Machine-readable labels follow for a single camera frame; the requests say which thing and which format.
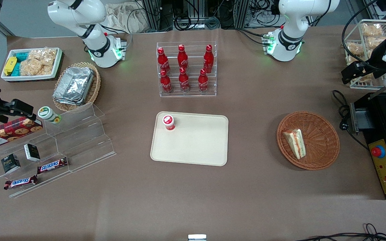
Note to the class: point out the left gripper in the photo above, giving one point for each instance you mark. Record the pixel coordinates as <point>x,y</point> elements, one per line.
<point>376,57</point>

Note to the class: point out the triangular sandwich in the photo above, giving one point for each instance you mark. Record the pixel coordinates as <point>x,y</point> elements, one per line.
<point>295,142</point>

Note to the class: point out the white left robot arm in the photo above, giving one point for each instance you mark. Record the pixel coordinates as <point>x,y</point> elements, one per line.
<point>293,23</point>

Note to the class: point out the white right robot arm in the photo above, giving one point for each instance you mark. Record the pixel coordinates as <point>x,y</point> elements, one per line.
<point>92,13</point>

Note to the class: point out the white rectangular snack tray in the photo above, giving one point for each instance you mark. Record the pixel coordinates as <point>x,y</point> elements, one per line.
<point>32,77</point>

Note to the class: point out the brown round wicker basket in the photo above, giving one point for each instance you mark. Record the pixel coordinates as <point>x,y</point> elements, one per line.
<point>320,140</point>

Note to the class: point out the light wicker basket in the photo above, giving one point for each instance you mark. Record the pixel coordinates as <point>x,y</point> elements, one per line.
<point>94,90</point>

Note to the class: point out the beige plastic tray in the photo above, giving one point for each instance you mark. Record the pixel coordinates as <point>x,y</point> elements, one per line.
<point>196,144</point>

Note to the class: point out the bagged fried snack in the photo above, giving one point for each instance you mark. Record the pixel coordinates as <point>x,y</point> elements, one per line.
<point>372,30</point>
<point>375,42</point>
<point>351,60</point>
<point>364,79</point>
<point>354,49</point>

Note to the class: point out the red cookie box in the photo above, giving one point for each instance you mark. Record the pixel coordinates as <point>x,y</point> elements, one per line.
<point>10,132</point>

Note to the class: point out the green lidded white jar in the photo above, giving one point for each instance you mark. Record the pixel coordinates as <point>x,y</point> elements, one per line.
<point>48,114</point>

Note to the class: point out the teal snack packet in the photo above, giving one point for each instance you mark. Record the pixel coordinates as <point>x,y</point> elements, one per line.
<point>22,56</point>
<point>16,69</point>

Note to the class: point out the small black white carton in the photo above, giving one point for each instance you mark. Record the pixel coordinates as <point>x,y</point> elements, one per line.
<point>32,152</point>

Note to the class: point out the yellow snack packet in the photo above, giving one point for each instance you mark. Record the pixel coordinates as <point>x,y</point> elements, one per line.
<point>10,65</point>

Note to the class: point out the clear bag of rice crackers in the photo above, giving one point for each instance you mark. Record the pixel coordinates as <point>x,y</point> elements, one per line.
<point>35,68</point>
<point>44,55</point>

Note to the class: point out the black machine with yellow panel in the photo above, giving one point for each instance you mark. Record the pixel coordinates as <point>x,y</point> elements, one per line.
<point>380,117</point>

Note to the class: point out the snickers chocolate bar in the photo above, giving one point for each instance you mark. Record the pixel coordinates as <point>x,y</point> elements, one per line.
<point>52,165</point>
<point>20,182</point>

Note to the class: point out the aluminium foil container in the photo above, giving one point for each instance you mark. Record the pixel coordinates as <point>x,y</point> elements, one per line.
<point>74,85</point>

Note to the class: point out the clear acrylic stepped shelf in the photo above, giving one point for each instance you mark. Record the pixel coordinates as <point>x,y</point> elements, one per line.
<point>82,144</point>

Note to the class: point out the red emergency stop button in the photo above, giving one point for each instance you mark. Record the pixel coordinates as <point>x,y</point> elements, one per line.
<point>378,151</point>

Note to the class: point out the beige crumpled cloth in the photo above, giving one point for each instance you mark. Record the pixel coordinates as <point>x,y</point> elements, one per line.
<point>122,18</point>

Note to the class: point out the red cola bottle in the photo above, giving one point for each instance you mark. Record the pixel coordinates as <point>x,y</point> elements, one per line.
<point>208,60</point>
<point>184,82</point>
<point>182,58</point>
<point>203,83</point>
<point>166,83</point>
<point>163,62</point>

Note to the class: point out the red lidded cup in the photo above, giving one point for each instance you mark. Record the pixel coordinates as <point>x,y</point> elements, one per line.
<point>169,122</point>

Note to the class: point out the clear acrylic bottle rack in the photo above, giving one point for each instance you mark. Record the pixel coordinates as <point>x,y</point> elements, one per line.
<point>193,94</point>

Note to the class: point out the aluminium frame profile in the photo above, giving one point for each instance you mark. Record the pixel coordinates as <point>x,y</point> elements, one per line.
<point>152,13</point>

